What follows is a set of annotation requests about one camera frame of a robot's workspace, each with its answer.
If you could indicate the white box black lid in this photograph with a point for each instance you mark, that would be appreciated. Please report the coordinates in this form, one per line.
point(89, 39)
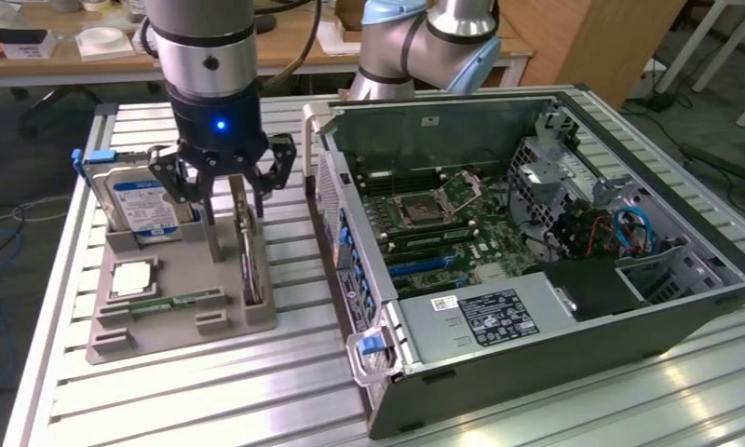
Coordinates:
point(28, 49)

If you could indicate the small black case latch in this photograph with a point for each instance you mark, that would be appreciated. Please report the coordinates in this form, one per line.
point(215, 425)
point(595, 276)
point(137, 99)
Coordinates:
point(344, 179)

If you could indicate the small white carton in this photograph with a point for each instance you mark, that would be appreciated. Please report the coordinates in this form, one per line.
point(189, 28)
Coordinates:
point(139, 42)

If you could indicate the black chair base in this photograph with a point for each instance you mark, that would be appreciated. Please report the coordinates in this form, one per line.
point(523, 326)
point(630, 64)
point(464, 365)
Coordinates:
point(43, 104)

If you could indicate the green NVIDIA graphics card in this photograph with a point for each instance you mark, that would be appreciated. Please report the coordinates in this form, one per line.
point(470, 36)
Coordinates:
point(253, 261)

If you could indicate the white square dish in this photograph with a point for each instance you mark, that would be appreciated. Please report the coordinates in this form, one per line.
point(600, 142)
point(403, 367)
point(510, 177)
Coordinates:
point(105, 46)

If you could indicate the green motherboard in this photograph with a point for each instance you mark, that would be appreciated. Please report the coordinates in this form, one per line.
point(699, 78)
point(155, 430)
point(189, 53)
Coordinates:
point(494, 235)

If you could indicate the RAM stick with white sticker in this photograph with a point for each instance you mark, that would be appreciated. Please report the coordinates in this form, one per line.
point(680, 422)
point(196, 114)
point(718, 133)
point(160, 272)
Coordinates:
point(428, 238)

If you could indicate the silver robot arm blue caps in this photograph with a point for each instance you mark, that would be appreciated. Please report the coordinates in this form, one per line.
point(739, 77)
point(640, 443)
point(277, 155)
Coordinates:
point(205, 46)

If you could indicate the green RAM stick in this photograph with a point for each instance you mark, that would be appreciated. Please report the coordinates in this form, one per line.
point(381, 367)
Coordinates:
point(161, 305)

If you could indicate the grey plastic parts rack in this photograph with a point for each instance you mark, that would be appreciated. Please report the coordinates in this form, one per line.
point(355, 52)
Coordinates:
point(180, 279)

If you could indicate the silver socket cover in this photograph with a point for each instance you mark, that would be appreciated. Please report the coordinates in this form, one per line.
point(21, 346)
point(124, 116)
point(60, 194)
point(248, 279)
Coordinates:
point(459, 186)

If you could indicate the wooden desk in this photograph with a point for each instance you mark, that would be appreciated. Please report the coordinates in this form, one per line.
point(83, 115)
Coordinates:
point(37, 65)

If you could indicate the wooden cabinet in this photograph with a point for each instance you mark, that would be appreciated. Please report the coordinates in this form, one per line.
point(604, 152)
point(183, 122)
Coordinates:
point(596, 46)

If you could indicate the CPU socket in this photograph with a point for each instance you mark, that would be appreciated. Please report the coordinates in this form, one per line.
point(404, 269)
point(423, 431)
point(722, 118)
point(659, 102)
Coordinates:
point(423, 208)

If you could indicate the grey disk bay cage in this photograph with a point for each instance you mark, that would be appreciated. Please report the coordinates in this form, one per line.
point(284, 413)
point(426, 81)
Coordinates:
point(659, 274)

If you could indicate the black lamp base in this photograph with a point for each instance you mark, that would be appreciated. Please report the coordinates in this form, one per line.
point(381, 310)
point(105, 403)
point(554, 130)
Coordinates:
point(267, 21)

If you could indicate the metal disk bay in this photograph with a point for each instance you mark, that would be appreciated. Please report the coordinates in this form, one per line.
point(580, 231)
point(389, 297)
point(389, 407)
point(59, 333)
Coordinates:
point(547, 177)

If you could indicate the RAM slot with white latches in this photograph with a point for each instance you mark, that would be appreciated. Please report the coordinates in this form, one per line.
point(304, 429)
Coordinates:
point(410, 166)
point(410, 179)

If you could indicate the blue slot clip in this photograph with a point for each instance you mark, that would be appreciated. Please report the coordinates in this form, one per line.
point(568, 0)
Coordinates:
point(360, 285)
point(357, 268)
point(353, 252)
point(364, 301)
point(349, 236)

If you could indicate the grey cup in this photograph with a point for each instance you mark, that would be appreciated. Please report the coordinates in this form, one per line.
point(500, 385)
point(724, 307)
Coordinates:
point(67, 6)

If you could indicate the white floor device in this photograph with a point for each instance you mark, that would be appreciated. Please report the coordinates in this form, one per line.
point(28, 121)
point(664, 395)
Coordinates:
point(652, 79)

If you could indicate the silver CPU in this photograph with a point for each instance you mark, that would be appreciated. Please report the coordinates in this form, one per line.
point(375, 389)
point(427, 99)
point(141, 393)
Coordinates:
point(132, 279)

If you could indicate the brown cardboard box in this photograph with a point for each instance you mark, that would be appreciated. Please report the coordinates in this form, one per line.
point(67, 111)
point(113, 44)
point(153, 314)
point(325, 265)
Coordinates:
point(349, 14)

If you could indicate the silver chipset heatsink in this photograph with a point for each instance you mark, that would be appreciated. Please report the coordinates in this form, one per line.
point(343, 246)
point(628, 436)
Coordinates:
point(488, 274)

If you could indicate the black open PC case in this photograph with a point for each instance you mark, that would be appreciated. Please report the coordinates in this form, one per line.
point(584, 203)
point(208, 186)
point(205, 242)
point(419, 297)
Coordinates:
point(534, 372)

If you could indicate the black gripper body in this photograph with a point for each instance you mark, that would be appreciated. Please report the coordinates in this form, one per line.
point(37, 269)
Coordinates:
point(220, 135)

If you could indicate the grey power supply with labels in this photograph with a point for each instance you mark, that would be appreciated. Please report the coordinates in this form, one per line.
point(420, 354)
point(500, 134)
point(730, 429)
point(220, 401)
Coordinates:
point(435, 326)

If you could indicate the white table frame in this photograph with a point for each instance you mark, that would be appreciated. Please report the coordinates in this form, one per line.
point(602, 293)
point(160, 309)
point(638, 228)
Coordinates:
point(684, 56)

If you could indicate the hard disk with blue carrier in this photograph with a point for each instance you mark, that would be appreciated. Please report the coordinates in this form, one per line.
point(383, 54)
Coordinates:
point(136, 205)

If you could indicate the white paper stack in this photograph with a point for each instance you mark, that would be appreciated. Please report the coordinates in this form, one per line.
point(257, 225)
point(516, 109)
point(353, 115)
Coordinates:
point(339, 42)

